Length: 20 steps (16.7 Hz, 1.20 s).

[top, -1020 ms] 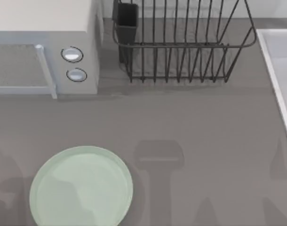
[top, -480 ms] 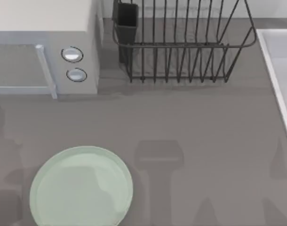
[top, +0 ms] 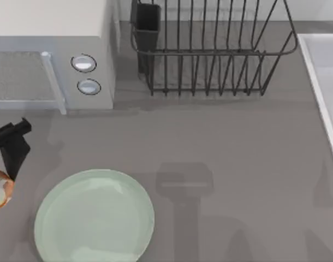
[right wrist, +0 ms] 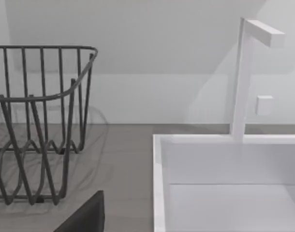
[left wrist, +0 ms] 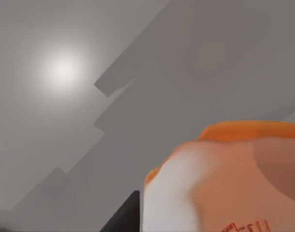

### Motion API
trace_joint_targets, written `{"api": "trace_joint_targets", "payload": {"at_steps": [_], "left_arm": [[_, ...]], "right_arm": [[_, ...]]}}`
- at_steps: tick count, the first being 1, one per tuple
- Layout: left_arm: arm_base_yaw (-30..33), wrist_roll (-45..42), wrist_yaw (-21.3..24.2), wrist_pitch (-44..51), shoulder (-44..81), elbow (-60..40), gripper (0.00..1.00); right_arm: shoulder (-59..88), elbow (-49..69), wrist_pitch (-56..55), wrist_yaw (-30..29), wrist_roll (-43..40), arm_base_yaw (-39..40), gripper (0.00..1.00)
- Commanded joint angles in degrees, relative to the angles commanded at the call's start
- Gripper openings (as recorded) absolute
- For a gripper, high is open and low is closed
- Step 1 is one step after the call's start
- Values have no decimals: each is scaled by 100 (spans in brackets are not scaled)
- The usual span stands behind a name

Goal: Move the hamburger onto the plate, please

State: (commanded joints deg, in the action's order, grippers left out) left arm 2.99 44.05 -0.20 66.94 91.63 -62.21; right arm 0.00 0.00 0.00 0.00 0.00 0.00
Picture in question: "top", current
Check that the small silver microwave knob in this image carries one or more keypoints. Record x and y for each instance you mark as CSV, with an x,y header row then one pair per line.
x,y
89,87

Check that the large silver microwave knob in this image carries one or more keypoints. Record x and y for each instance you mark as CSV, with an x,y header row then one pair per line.
x,y
83,63

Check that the black cutlery holder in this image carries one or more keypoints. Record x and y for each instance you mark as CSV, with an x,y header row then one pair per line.
x,y
146,24

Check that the pale green plate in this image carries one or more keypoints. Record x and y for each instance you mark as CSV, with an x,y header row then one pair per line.
x,y
94,218

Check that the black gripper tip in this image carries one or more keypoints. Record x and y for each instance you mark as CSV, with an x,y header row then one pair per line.
x,y
15,152

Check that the microwave glass door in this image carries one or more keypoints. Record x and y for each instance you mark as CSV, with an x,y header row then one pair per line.
x,y
16,76

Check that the pale microwave oven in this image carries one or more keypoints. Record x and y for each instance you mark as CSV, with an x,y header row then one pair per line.
x,y
46,19

